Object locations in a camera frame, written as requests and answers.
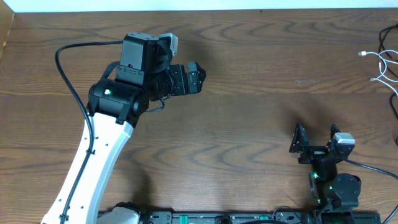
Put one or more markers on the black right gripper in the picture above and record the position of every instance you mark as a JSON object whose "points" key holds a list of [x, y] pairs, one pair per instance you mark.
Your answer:
{"points": [[315, 152]]}

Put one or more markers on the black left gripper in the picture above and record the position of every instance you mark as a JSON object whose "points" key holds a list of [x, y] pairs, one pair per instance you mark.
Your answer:
{"points": [[191, 78]]}

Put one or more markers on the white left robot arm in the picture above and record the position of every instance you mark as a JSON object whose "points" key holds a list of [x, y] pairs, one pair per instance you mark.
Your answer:
{"points": [[144, 73]]}

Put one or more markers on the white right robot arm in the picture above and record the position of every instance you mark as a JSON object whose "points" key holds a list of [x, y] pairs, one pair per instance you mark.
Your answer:
{"points": [[337, 193]]}

